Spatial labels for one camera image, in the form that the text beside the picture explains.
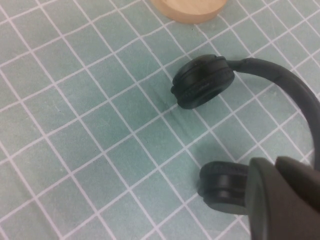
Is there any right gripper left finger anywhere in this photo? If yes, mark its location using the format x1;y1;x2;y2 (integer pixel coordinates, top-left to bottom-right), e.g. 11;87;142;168
245;157;320;240

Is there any green white-checkered tablecloth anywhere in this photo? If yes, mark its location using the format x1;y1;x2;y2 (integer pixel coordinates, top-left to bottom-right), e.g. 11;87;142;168
0;0;320;240

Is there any black over-ear headphones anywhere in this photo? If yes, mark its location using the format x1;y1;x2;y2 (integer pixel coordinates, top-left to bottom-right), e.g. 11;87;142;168
170;54;320;216

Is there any wooden headphone stand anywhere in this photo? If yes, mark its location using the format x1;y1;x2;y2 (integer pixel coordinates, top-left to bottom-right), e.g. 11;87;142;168
150;0;229;25

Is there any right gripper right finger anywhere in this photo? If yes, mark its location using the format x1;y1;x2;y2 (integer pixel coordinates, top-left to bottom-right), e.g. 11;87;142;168
274;156;320;211

